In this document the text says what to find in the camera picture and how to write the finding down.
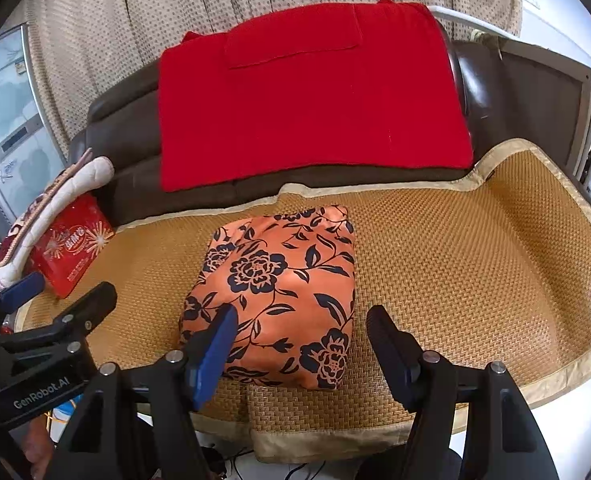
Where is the orange floral garment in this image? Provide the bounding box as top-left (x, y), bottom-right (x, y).
top-left (179, 205), bottom-right (355, 390)

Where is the person's left hand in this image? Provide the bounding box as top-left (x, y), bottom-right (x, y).
top-left (22, 415), bottom-right (54, 480)

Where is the red gift box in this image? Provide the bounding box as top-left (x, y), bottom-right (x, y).
top-left (30, 193), bottom-right (115, 298)

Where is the folded white maroon quilt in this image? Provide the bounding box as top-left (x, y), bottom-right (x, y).
top-left (0, 148), bottom-right (114, 288)

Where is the woven bamboo seat mat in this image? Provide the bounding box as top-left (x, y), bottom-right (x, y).
top-left (14, 138), bottom-right (591, 464)

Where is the dark brown leather sofa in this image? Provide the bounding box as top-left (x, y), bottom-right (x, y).
top-left (67, 14), bottom-right (591, 229)

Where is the red knitted blanket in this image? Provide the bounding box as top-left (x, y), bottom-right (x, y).
top-left (158, 0), bottom-right (473, 192)

